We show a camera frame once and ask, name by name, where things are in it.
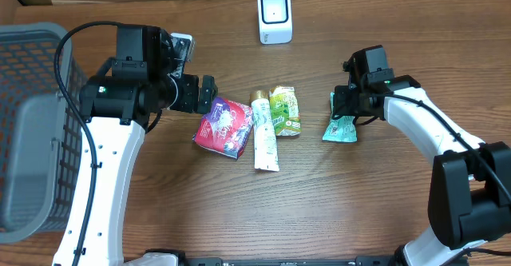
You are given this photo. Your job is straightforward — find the teal white snack packet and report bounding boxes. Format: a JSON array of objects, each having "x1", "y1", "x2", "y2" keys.
[{"x1": 322, "y1": 116, "x2": 358, "y2": 143}]

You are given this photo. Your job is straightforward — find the purple red snack packet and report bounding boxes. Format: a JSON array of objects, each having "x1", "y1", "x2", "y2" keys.
[{"x1": 193, "y1": 97, "x2": 253, "y2": 159}]

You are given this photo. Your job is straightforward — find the green juice carton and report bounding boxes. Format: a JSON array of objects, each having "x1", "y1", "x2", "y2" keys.
[{"x1": 268, "y1": 85, "x2": 302, "y2": 137}]

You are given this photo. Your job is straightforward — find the white tube gold cap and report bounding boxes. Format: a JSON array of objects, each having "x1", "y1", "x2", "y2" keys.
[{"x1": 250, "y1": 90, "x2": 279, "y2": 172}]

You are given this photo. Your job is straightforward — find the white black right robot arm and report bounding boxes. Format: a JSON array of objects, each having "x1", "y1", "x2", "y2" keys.
[{"x1": 331, "y1": 46, "x2": 510, "y2": 265}]

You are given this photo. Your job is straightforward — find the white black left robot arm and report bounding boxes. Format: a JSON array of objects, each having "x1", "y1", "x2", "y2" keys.
[{"x1": 53, "y1": 22, "x2": 217, "y2": 265}]

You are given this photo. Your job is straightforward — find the white barcode scanner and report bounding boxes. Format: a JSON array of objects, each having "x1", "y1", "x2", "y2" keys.
[{"x1": 257, "y1": 0, "x2": 293, "y2": 45}]

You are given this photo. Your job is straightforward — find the grey plastic shopping basket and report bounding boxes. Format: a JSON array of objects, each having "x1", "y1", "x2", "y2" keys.
[{"x1": 1, "y1": 22, "x2": 81, "y2": 244}]

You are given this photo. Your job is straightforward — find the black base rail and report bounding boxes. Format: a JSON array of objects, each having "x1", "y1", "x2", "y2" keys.
[{"x1": 123, "y1": 256, "x2": 469, "y2": 266}]

